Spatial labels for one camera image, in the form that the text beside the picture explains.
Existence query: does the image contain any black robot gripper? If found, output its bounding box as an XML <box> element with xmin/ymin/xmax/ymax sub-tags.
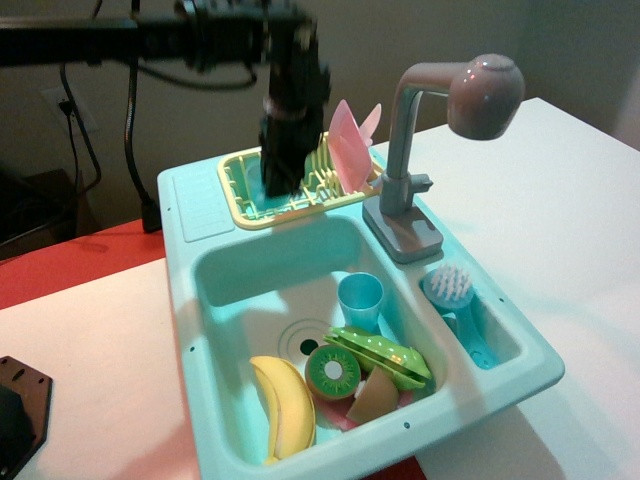
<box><xmin>259</xmin><ymin>97</ymin><xmax>324</xmax><ymax>197</ymax></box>

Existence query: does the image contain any light blue plastic cup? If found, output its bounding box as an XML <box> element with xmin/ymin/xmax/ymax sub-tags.
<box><xmin>245</xmin><ymin>163</ymin><xmax>265</xmax><ymax>208</ymax></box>

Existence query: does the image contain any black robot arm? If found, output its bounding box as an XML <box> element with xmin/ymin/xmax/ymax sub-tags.
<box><xmin>1</xmin><ymin>1</ymin><xmax>330</xmax><ymax>198</ymax></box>

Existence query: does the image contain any yellow drying rack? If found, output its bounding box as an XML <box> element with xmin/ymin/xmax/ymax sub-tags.
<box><xmin>217</xmin><ymin>140</ymin><xmax>384</xmax><ymax>231</ymax></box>

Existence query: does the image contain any blue cup in sink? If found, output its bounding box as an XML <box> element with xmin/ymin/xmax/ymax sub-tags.
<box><xmin>337</xmin><ymin>272</ymin><xmax>384</xmax><ymax>333</ymax></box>

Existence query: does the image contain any teal toy sink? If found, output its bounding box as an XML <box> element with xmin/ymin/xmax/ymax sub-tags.
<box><xmin>158</xmin><ymin>157</ymin><xmax>564</xmax><ymax>479</ymax></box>

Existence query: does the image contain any pink plate in sink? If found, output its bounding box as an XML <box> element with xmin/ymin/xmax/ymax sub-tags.
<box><xmin>312</xmin><ymin>390</ymin><xmax>415</xmax><ymax>431</ymax></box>

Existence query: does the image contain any pink plastic plate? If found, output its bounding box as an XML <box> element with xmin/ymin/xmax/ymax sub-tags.
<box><xmin>327</xmin><ymin>100</ymin><xmax>372</xmax><ymax>193</ymax></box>

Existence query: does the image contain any black gooseneck clamp stand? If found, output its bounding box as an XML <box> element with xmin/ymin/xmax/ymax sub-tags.
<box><xmin>124</xmin><ymin>60</ymin><xmax>162</xmax><ymax>234</ymax></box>

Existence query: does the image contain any blue dish brush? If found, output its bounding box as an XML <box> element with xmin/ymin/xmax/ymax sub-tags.
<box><xmin>420</xmin><ymin>264</ymin><xmax>498</xmax><ymax>370</ymax></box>

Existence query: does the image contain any toy kiwi half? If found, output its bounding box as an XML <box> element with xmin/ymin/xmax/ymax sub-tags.
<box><xmin>305</xmin><ymin>344</ymin><xmax>361</xmax><ymax>401</ymax></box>

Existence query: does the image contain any grey toy faucet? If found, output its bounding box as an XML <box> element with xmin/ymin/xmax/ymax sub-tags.
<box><xmin>362</xmin><ymin>54</ymin><xmax>525</xmax><ymax>264</ymax></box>

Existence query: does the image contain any green toy pea pod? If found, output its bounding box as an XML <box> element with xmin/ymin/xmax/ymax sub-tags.
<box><xmin>324</xmin><ymin>326</ymin><xmax>433</xmax><ymax>391</ymax></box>

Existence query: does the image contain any brown toy kiwi piece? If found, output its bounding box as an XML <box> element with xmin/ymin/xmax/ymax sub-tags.
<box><xmin>346</xmin><ymin>367</ymin><xmax>399</xmax><ymax>424</ymax></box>

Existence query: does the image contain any yellow toy banana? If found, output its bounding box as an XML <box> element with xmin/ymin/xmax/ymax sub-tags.
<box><xmin>250</xmin><ymin>356</ymin><xmax>316</xmax><ymax>465</ymax></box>

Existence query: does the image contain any black mounting plate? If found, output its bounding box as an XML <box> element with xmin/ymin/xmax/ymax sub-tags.
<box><xmin>1</xmin><ymin>356</ymin><xmax>53</xmax><ymax>479</ymax></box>

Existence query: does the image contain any black power cable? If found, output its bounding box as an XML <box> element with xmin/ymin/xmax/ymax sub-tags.
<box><xmin>58</xmin><ymin>62</ymin><xmax>104</xmax><ymax>201</ymax></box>

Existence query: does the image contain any white wall outlet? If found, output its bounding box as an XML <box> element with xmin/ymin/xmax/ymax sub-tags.
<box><xmin>41</xmin><ymin>83</ymin><xmax>99</xmax><ymax>134</ymax></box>

